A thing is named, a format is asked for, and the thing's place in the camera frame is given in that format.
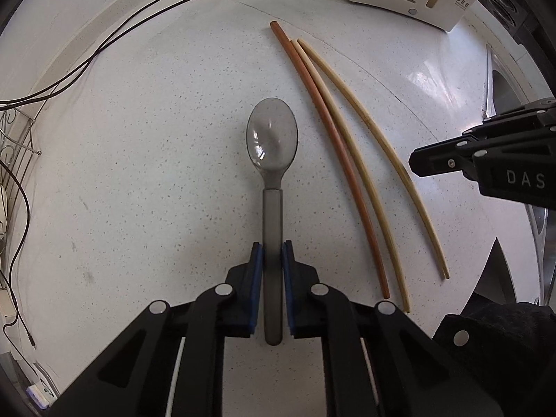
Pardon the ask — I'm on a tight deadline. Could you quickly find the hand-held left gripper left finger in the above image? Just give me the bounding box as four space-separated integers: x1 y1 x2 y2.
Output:
46 241 264 417

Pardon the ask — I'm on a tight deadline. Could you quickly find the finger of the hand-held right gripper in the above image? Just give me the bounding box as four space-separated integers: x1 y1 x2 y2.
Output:
463 99 552 140
408 137 491 179

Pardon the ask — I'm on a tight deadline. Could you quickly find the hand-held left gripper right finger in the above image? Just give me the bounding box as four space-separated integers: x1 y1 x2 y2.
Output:
281 240 505 417

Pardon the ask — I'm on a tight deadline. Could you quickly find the brown wooden chopstick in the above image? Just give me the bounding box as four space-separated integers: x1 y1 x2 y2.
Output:
269 21 391 300

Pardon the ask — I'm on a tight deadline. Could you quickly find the clear grey plastic spoon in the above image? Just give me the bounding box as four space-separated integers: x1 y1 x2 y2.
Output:
245 98 300 347

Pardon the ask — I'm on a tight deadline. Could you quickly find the stainless steel sink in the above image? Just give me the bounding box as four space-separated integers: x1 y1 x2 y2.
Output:
480 43 556 309

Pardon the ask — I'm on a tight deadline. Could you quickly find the person's black garment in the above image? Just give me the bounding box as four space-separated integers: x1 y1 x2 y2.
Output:
432 237 556 417

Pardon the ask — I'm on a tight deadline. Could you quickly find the white power socket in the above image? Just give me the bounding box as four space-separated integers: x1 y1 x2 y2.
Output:
24 362 59 407

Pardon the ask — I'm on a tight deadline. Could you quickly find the thin black cable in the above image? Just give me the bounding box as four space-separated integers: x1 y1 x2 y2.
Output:
0 156 38 349

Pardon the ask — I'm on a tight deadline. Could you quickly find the metal wire rack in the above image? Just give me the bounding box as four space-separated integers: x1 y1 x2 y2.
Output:
0 108 42 227

